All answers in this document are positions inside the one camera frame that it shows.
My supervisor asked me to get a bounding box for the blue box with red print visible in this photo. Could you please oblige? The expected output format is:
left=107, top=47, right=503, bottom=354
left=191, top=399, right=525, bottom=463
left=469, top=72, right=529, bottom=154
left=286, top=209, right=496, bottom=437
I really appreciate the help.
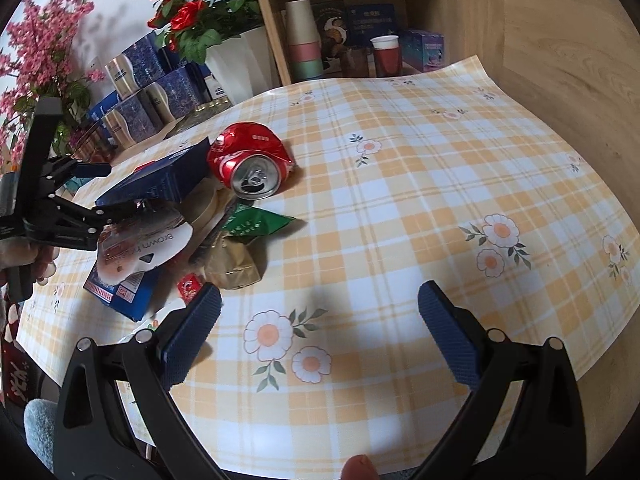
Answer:
left=82, top=260, right=168, bottom=322

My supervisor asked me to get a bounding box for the red rose bouquet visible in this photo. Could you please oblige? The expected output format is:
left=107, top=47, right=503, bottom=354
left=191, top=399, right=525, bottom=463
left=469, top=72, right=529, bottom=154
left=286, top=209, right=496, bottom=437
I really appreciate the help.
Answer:
left=147, top=0, right=263, bottom=65

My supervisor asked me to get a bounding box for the gold foil wrapper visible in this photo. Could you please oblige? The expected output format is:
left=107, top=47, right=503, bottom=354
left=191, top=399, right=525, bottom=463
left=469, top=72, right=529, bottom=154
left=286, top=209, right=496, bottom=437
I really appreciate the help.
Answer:
left=202, top=237, right=261, bottom=290

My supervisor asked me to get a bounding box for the green snack packet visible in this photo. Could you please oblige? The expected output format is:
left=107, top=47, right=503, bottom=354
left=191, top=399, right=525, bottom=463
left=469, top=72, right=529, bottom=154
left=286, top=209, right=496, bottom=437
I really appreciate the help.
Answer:
left=220, top=203, right=297, bottom=237

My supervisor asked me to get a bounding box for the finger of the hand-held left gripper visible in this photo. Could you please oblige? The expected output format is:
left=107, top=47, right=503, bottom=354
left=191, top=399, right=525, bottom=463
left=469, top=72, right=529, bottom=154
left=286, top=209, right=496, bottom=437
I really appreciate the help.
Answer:
left=29, top=196, right=151, bottom=253
left=42, top=155, right=112, bottom=196

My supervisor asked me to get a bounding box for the small red packet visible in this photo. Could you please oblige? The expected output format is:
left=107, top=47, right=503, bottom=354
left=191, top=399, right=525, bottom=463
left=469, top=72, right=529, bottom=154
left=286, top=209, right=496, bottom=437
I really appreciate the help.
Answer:
left=177, top=272, right=206, bottom=306

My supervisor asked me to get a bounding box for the grey fuzzy slipper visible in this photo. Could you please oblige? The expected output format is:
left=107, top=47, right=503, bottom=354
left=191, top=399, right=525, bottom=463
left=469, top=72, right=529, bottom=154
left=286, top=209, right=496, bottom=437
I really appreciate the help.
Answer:
left=22, top=399, right=58, bottom=471

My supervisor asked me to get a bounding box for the stack of pastel paper cups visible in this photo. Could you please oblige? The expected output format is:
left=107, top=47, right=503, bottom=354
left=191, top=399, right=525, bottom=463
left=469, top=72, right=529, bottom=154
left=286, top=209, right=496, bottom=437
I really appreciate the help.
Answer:
left=285, top=0, right=325, bottom=81

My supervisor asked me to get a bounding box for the brown glass cup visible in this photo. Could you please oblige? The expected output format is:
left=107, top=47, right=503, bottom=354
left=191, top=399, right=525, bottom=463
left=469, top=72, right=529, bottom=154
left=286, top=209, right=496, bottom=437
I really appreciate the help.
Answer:
left=341, top=46, right=372, bottom=78

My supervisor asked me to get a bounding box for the blue paper bag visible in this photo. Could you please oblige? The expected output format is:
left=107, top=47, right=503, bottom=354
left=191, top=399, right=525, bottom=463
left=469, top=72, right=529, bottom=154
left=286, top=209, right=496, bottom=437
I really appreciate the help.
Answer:
left=89, top=91, right=123, bottom=126

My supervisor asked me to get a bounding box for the red paper cup white rim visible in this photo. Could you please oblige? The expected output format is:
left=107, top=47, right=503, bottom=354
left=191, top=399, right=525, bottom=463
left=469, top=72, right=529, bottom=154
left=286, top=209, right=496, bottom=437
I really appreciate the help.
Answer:
left=370, top=35, right=402, bottom=78

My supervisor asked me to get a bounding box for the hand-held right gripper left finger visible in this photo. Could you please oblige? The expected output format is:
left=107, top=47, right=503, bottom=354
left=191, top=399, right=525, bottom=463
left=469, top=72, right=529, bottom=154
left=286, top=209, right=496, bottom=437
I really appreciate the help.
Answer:
left=52, top=282, right=236, bottom=480

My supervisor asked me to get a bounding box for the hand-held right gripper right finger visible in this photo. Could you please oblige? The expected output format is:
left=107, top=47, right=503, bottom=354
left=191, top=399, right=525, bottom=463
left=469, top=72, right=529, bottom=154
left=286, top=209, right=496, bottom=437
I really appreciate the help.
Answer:
left=417, top=280, right=586, bottom=480

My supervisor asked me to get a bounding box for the crushed red soda can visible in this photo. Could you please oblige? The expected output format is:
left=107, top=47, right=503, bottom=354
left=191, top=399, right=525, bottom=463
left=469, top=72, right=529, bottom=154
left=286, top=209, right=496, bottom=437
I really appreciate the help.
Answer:
left=206, top=122, right=295, bottom=200

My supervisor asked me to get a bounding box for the white faceted vase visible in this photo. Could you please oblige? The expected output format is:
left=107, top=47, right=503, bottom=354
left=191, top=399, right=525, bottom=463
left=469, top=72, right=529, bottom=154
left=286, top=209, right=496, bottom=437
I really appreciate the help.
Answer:
left=205, top=26, right=281, bottom=106

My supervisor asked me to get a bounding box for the wooden shelf unit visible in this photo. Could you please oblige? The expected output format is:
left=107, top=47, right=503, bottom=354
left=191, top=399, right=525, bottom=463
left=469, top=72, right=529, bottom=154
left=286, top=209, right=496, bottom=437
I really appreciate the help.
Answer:
left=248, top=0, right=506, bottom=86

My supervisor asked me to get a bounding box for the dark blue carton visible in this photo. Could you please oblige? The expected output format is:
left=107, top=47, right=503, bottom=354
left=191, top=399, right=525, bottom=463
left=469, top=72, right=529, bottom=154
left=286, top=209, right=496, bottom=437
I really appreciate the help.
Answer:
left=95, top=139, right=212, bottom=208

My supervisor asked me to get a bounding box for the dark box with bird print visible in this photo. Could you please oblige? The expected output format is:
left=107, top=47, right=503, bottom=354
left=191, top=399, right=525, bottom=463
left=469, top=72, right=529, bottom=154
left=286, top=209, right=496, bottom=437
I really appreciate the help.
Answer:
left=312, top=1, right=348, bottom=68

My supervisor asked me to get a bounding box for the person's right hand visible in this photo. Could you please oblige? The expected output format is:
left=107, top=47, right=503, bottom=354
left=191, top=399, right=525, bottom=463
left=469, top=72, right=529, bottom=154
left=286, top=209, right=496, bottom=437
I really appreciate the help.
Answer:
left=341, top=455, right=376, bottom=480

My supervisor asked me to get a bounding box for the wooden fence flower planter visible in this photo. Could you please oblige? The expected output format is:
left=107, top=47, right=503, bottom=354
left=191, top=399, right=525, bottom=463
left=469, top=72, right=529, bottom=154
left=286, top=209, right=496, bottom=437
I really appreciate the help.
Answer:
left=70, top=125, right=118, bottom=163

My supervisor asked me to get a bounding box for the tray of gold capped bottles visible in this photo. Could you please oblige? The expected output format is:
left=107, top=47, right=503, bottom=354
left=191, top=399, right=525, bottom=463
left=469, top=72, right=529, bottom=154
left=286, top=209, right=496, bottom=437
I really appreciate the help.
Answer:
left=170, top=101, right=232, bottom=133

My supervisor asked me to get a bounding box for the person's left hand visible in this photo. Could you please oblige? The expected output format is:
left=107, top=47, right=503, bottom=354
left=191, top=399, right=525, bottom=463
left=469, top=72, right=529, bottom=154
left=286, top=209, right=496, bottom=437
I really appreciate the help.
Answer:
left=0, top=240, right=58, bottom=287

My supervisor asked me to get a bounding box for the blue printed box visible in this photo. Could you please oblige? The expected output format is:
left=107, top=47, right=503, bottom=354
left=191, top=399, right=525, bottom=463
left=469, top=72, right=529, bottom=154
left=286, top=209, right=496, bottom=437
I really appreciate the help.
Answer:
left=345, top=4, right=398, bottom=48

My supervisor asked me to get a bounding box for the yellow plaid floral tablecloth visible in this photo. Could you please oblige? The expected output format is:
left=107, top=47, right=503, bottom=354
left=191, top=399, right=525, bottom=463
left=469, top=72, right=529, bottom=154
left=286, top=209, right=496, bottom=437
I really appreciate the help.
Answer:
left=15, top=55, right=640, bottom=476

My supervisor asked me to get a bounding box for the gold and blue gift box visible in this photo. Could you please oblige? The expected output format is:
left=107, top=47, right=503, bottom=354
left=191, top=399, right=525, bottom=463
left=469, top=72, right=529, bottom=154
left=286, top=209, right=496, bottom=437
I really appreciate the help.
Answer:
left=105, top=32, right=168, bottom=101
left=102, top=95, right=163, bottom=148
left=145, top=67, right=203, bottom=123

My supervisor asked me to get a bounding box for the light blue box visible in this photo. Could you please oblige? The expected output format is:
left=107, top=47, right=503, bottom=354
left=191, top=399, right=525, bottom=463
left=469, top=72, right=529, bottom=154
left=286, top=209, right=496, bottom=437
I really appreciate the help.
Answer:
left=402, top=28, right=446, bottom=72

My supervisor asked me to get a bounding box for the red printed cloth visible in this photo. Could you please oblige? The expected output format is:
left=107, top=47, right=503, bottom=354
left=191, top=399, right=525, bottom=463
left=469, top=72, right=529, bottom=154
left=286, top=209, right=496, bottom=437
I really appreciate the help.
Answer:
left=0, top=340, right=31, bottom=406

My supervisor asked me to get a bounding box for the blue and white box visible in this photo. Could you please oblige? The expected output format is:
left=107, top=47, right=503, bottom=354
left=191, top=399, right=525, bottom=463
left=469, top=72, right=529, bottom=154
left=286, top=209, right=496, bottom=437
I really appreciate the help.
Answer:
left=205, top=74, right=227, bottom=102

